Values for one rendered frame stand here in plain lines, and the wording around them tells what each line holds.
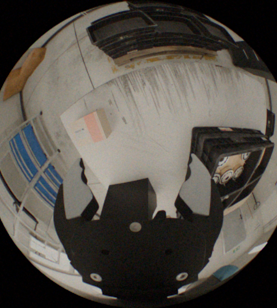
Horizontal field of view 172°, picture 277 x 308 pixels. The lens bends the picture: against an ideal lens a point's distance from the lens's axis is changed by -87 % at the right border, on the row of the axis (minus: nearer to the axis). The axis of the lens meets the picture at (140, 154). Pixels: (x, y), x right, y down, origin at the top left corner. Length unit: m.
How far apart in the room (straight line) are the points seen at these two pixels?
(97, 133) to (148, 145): 0.24
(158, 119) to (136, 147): 0.17
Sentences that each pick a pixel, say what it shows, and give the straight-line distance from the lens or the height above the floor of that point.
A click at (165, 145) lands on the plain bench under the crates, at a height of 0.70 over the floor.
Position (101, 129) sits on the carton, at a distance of 0.40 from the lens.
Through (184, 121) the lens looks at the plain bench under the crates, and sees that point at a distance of 0.47.
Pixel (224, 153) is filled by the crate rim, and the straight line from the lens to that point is 0.32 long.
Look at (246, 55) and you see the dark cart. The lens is 1.73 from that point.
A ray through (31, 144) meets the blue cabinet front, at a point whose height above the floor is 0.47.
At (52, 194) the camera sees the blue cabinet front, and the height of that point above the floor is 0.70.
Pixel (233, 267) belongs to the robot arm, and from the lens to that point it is 0.25.
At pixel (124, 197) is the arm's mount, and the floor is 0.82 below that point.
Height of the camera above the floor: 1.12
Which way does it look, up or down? 55 degrees down
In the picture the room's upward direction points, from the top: 175 degrees counter-clockwise
